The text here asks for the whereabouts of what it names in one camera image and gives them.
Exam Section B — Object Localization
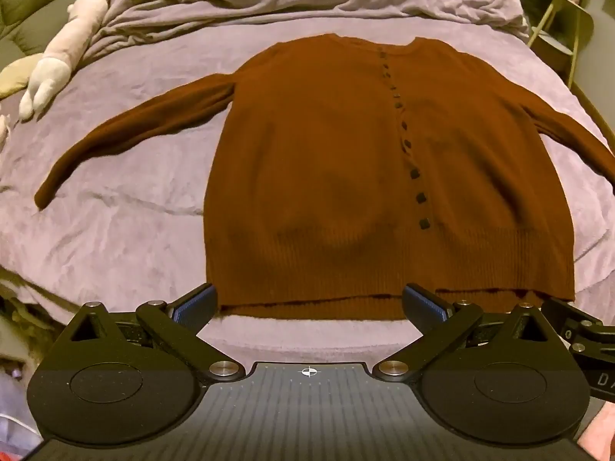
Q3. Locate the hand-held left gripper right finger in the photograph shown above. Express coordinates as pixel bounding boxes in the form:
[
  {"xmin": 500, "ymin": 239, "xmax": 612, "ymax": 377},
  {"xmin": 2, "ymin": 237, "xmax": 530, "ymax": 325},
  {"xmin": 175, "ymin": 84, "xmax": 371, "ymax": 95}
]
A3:
[{"xmin": 374, "ymin": 283, "xmax": 571, "ymax": 381}]

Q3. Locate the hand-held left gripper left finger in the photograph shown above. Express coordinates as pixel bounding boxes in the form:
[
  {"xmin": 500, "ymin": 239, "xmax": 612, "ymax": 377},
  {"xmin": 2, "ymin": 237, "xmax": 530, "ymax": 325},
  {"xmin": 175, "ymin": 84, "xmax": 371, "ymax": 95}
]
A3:
[{"xmin": 50, "ymin": 284, "xmax": 243, "ymax": 381}]

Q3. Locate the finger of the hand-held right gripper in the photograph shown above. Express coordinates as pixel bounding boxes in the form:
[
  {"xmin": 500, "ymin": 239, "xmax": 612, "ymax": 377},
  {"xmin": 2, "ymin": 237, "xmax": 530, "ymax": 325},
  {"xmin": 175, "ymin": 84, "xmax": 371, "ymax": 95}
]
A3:
[{"xmin": 542, "ymin": 298, "xmax": 615, "ymax": 353}]

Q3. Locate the brown knit cardigan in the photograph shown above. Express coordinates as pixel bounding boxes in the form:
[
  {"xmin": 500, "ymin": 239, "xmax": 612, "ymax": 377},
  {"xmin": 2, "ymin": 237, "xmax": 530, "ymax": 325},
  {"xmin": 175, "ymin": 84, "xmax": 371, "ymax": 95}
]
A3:
[{"xmin": 33, "ymin": 33, "xmax": 615, "ymax": 320}]

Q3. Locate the pale yellow pillow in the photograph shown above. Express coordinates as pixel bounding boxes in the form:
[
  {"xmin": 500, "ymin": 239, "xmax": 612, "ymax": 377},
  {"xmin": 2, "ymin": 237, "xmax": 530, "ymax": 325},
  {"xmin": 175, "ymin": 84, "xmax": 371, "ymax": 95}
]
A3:
[{"xmin": 0, "ymin": 55, "xmax": 45, "ymax": 98}]

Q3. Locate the white plush rabbit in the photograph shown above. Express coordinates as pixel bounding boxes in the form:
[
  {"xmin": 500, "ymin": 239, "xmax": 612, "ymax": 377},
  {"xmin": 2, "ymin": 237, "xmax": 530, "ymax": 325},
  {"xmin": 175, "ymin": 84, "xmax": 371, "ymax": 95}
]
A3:
[{"xmin": 18, "ymin": 0, "xmax": 123, "ymax": 121}]

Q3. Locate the gold side table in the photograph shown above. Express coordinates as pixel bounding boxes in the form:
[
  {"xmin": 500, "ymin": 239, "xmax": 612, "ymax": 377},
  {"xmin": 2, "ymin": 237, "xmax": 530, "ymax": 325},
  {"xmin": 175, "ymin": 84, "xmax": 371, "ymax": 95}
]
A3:
[{"xmin": 529, "ymin": 0, "xmax": 595, "ymax": 88}]

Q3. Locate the green sofa cushion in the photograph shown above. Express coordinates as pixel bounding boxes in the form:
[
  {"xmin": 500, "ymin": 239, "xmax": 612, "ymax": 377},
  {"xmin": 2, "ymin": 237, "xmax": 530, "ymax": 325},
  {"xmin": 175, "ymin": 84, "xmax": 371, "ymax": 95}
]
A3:
[{"xmin": 0, "ymin": 0, "xmax": 104, "ymax": 56}]

